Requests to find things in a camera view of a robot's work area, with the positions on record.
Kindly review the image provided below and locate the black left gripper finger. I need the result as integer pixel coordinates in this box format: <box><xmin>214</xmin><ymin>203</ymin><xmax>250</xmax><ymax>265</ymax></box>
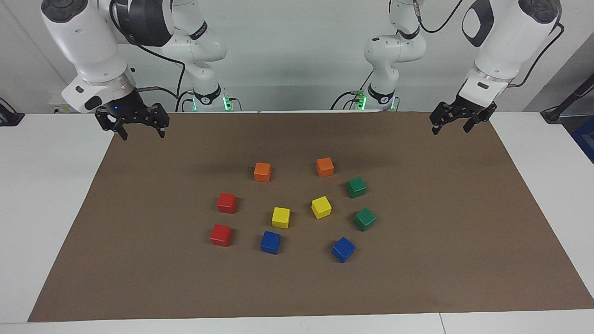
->
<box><xmin>464</xmin><ymin>106</ymin><xmax>497</xmax><ymax>134</ymax></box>
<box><xmin>429</xmin><ymin>103</ymin><xmax>458</xmax><ymax>136</ymax></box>

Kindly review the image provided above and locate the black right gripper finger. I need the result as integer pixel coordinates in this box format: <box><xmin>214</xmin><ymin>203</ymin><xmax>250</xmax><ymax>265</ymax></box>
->
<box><xmin>145</xmin><ymin>103</ymin><xmax>170</xmax><ymax>139</ymax></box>
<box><xmin>95</xmin><ymin>108</ymin><xmax>128</xmax><ymax>141</ymax></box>

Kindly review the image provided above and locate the red cube block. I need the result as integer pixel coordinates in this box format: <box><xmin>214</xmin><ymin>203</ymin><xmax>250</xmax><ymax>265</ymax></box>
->
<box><xmin>210</xmin><ymin>224</ymin><xmax>232</xmax><ymax>247</ymax></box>
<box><xmin>217</xmin><ymin>193</ymin><xmax>238</xmax><ymax>214</ymax></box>

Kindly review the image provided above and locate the green cube block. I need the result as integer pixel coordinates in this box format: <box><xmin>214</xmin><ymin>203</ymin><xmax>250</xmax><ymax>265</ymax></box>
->
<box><xmin>354</xmin><ymin>207</ymin><xmax>377</xmax><ymax>231</ymax></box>
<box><xmin>346</xmin><ymin>177</ymin><xmax>368</xmax><ymax>199</ymax></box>

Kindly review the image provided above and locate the white power strip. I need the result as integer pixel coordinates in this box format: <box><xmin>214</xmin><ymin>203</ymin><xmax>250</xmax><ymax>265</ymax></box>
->
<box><xmin>49</xmin><ymin>93</ymin><xmax>77</xmax><ymax>114</ymax></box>

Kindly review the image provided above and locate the black tripod stand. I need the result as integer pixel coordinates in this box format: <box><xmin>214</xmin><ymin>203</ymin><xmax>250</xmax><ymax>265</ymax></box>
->
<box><xmin>541</xmin><ymin>72</ymin><xmax>594</xmax><ymax>123</ymax></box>

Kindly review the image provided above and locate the blue crate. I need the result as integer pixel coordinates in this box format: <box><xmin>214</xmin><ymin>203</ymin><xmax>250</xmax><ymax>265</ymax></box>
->
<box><xmin>571</xmin><ymin>116</ymin><xmax>594</xmax><ymax>164</ymax></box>

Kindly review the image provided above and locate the yellow cube block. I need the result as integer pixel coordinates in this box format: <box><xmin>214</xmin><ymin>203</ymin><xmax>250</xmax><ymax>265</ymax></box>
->
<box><xmin>311</xmin><ymin>196</ymin><xmax>332</xmax><ymax>219</ymax></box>
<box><xmin>271</xmin><ymin>207</ymin><xmax>291</xmax><ymax>229</ymax></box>

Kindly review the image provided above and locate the blue cube block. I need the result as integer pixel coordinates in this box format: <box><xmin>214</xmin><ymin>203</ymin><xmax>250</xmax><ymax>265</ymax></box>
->
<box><xmin>260</xmin><ymin>231</ymin><xmax>281</xmax><ymax>255</ymax></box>
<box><xmin>331</xmin><ymin>237</ymin><xmax>356</xmax><ymax>263</ymax></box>

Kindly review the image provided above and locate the brown paper mat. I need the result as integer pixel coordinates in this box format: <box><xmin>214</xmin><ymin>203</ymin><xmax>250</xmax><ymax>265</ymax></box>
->
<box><xmin>28</xmin><ymin>111</ymin><xmax>594</xmax><ymax>322</ymax></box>

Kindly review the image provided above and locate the black base cable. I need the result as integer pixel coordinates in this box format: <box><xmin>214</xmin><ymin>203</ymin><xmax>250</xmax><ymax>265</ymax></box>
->
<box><xmin>330</xmin><ymin>70</ymin><xmax>374</xmax><ymax>110</ymax></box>
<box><xmin>175</xmin><ymin>90</ymin><xmax>195</xmax><ymax>113</ymax></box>

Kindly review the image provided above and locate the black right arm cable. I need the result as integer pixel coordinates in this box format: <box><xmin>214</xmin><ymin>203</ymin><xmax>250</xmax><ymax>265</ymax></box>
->
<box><xmin>109</xmin><ymin>0</ymin><xmax>187</xmax><ymax>112</ymax></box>

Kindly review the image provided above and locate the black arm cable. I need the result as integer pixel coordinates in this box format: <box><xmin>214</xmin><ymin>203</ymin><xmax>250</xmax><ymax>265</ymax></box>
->
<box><xmin>413</xmin><ymin>0</ymin><xmax>566</xmax><ymax>88</ymax></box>
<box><xmin>109</xmin><ymin>0</ymin><xmax>187</xmax><ymax>112</ymax></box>

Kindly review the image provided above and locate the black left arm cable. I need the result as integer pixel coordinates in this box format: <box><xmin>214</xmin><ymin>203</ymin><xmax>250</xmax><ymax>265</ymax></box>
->
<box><xmin>413</xmin><ymin>0</ymin><xmax>566</xmax><ymax>88</ymax></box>

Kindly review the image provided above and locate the black clamp mount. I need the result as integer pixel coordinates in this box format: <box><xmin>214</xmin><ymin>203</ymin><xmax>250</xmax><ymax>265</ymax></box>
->
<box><xmin>0</xmin><ymin>97</ymin><xmax>25</xmax><ymax>127</ymax></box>

